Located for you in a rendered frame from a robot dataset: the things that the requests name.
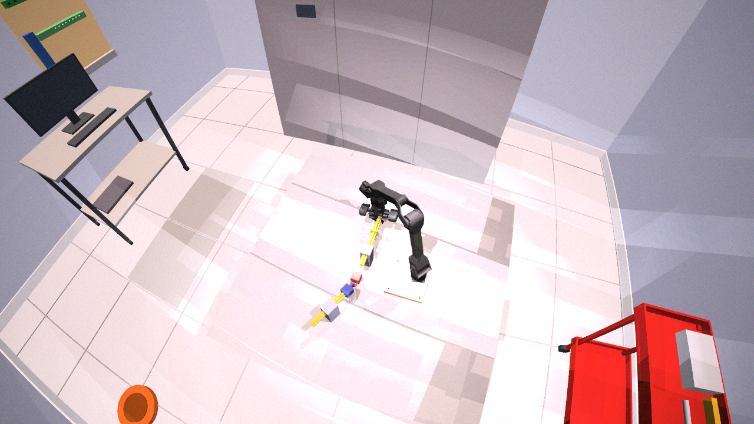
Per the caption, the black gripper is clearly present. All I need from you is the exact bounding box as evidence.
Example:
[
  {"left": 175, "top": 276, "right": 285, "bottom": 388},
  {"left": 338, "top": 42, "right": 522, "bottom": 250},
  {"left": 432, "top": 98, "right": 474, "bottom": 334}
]
[{"left": 359, "top": 201, "right": 398, "bottom": 224}]

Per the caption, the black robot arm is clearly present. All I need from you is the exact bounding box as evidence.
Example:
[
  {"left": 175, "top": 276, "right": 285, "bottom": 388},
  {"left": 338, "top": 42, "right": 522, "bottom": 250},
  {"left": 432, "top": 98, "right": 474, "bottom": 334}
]
[{"left": 359, "top": 180, "right": 432, "bottom": 283}]

